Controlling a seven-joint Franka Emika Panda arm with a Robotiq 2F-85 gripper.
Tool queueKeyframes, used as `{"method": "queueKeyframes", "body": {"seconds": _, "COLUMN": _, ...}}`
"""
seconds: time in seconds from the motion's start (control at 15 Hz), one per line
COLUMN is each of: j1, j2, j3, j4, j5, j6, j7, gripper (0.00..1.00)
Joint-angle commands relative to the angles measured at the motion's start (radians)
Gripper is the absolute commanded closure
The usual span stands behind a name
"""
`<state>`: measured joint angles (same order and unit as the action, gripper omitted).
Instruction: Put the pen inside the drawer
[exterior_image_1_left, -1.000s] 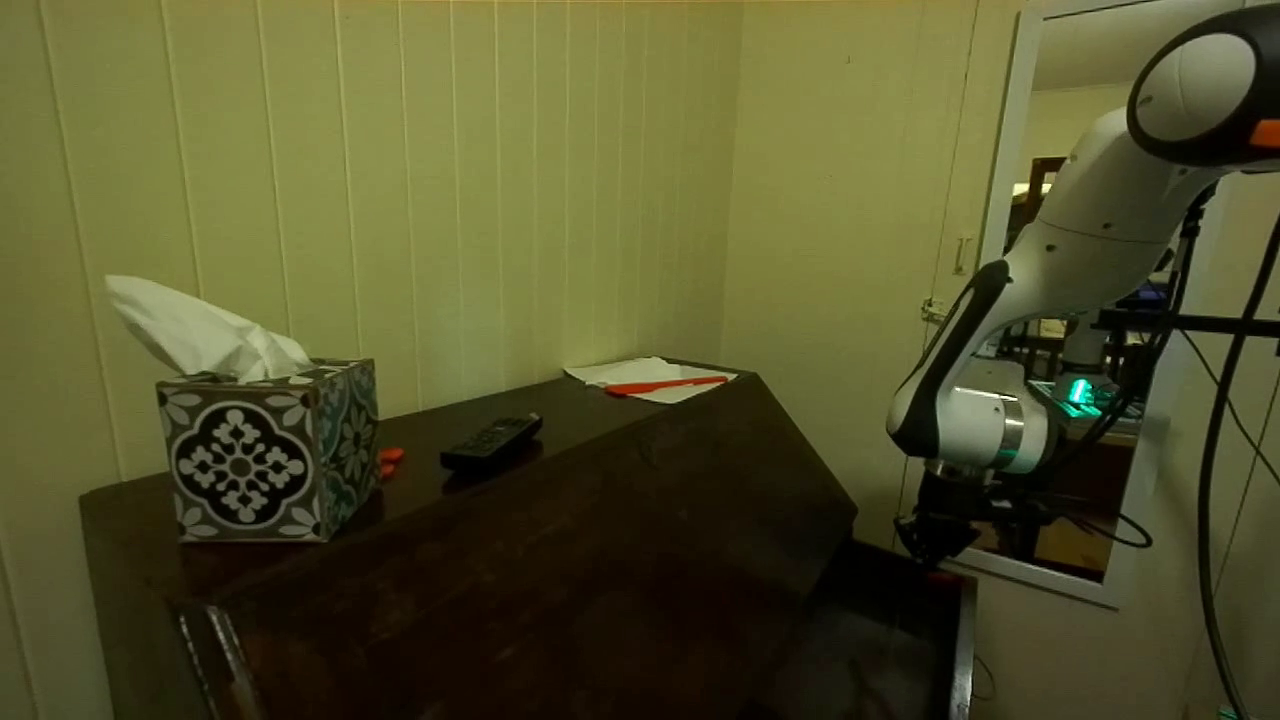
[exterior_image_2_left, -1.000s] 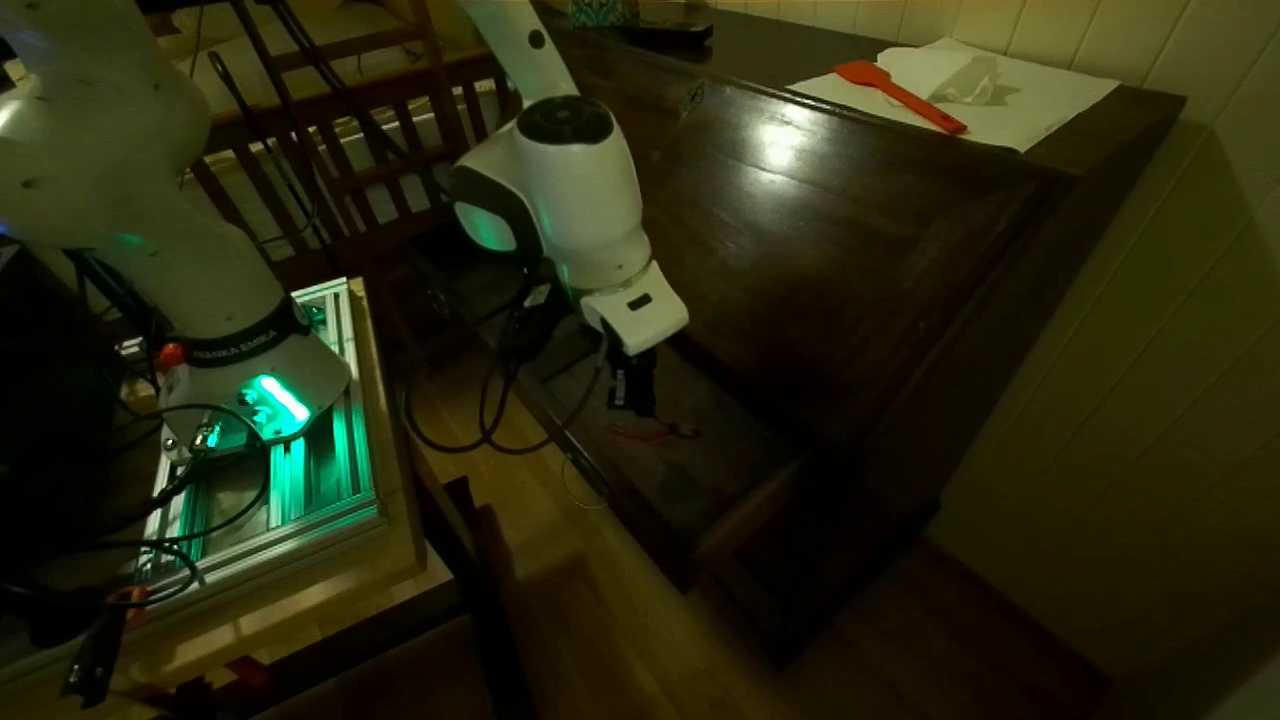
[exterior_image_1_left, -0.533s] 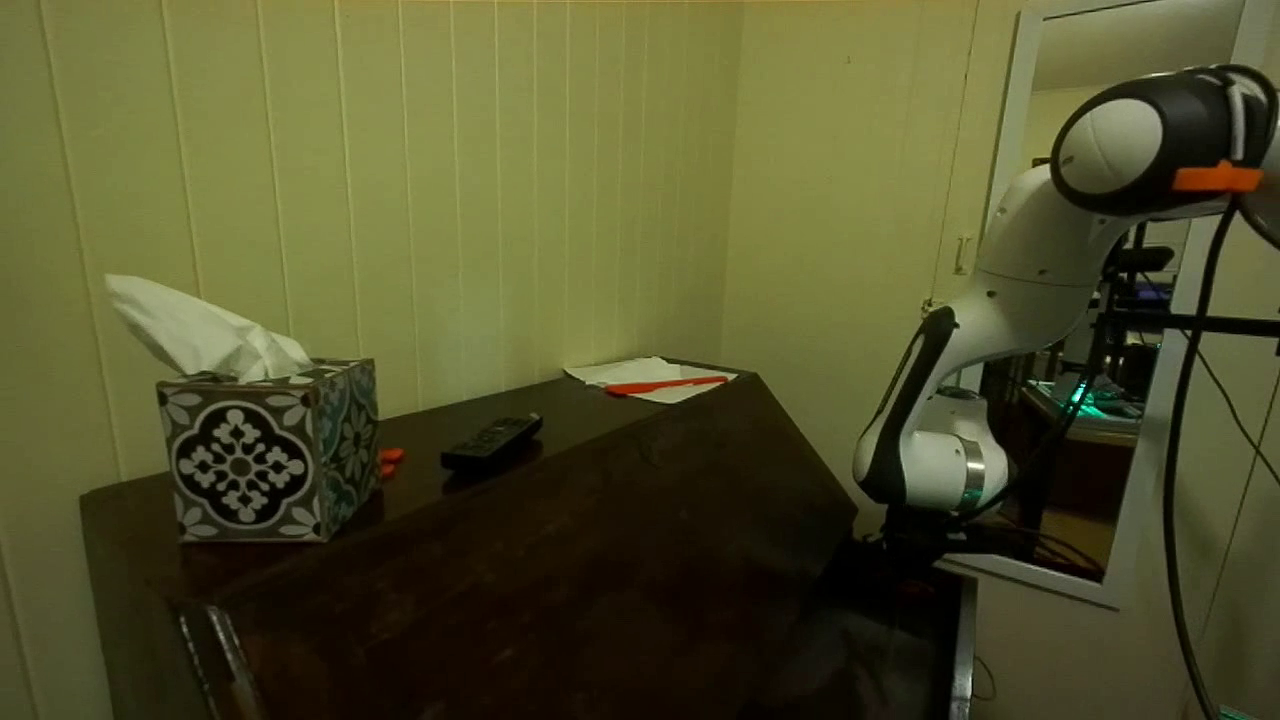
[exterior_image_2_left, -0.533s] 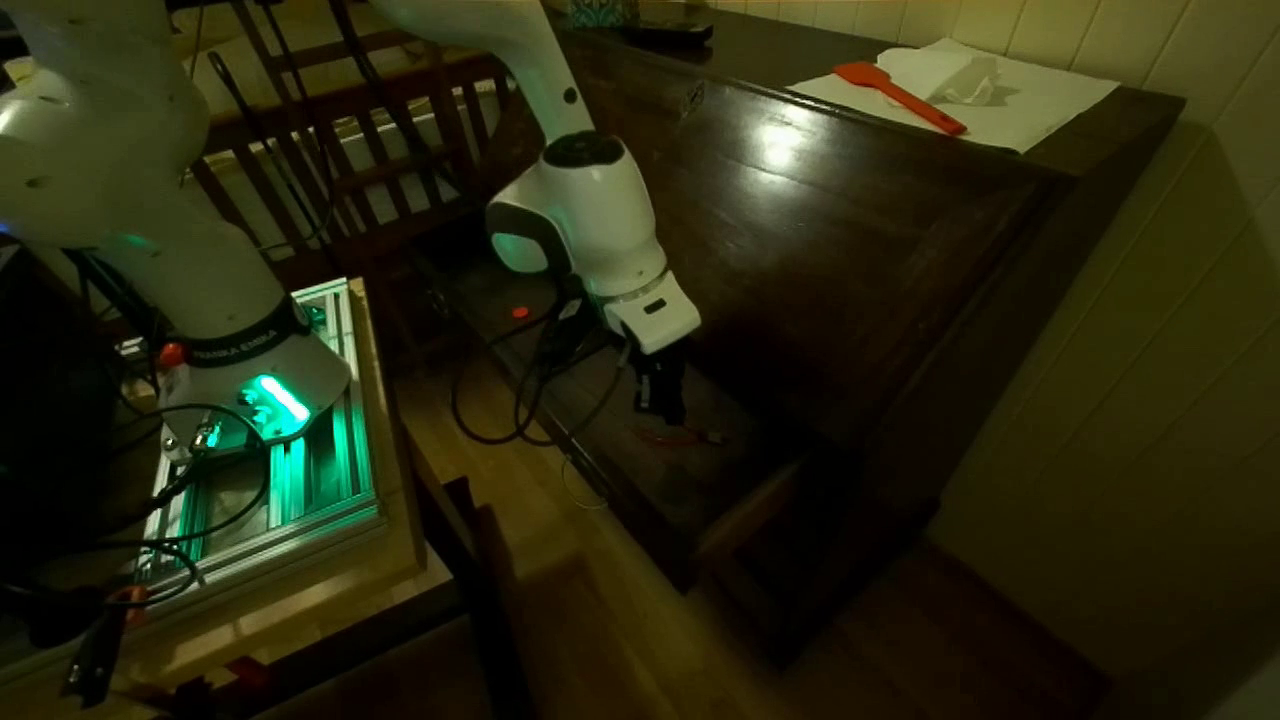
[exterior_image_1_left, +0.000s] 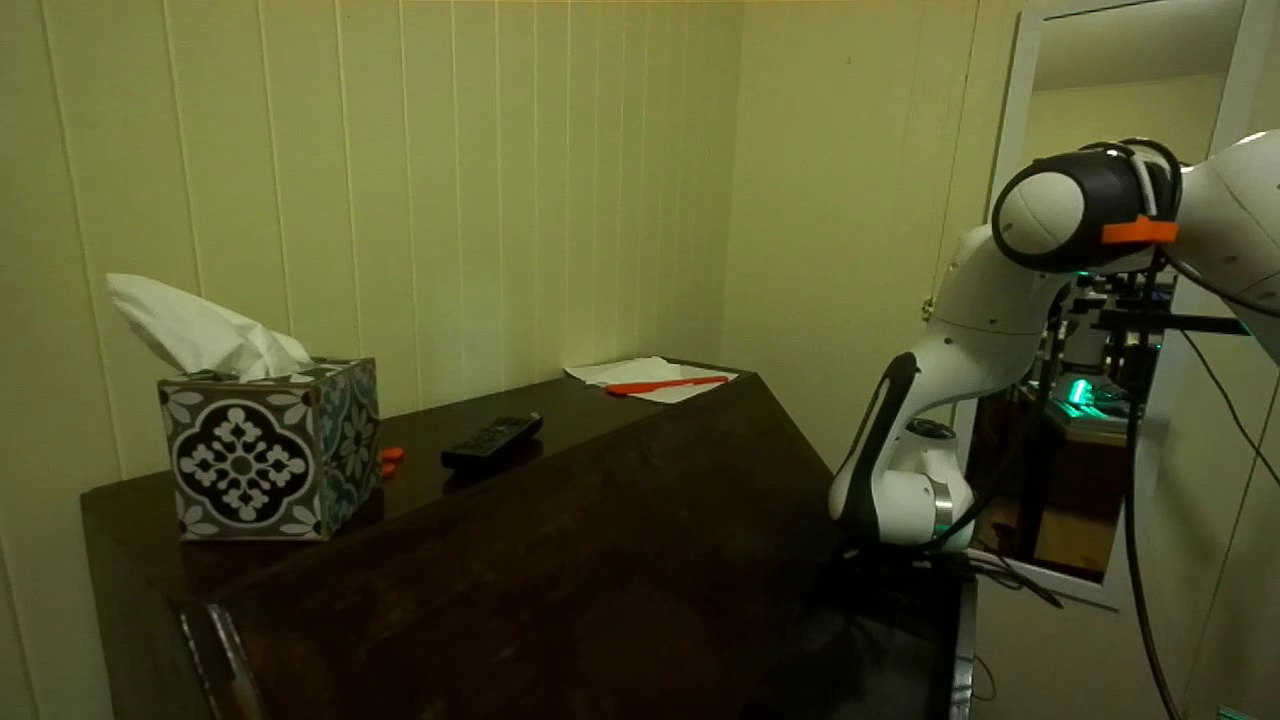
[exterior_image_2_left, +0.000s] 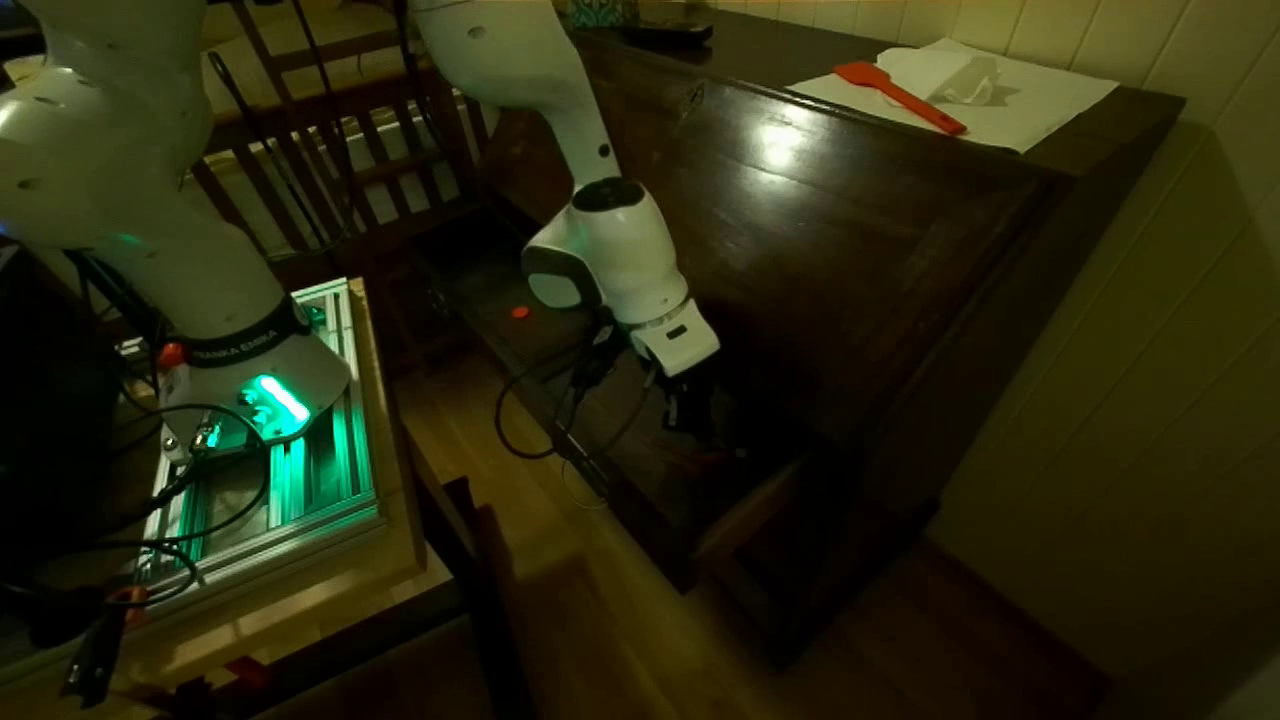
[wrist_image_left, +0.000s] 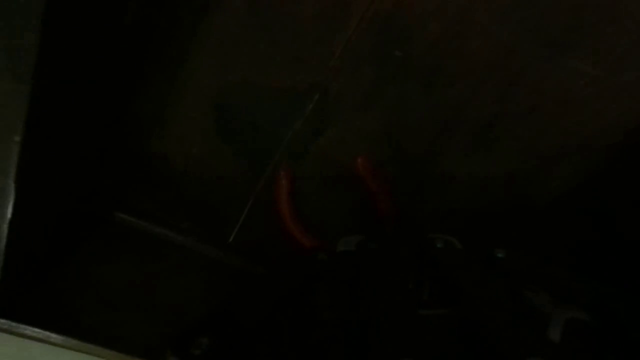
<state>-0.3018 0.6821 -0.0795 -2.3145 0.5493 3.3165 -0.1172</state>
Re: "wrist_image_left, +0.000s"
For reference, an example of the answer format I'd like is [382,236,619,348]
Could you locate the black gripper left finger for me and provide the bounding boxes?
[326,232,375,309]

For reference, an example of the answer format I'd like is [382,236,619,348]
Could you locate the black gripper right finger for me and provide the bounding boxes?
[417,232,469,309]

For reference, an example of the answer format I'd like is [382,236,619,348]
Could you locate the orange pen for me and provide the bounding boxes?
[273,153,393,253]

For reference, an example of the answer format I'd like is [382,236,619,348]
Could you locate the dark wooden dresser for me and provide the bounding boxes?
[17,0,640,360]

